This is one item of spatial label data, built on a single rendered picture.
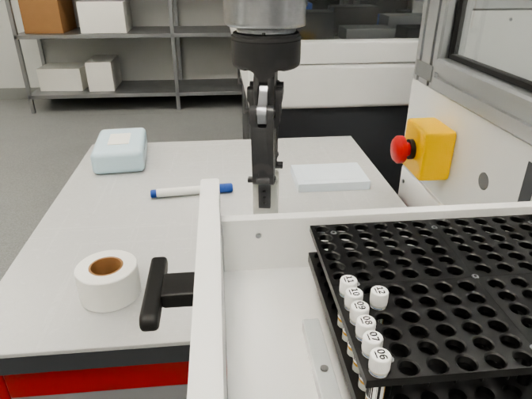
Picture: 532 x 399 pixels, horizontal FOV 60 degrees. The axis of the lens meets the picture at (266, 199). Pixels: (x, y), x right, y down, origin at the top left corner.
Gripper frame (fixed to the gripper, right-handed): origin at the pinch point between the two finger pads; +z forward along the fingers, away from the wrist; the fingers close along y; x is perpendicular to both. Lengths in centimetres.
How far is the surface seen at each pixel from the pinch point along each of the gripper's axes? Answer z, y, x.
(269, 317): 1.1, -20.6, -1.9
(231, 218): -4.7, -13.6, 2.3
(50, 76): 57, 323, 206
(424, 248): -5.3, -18.3, -14.7
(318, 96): 1, 58, -8
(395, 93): 1, 61, -27
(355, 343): -5.3, -29.8, -8.0
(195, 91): 69, 332, 86
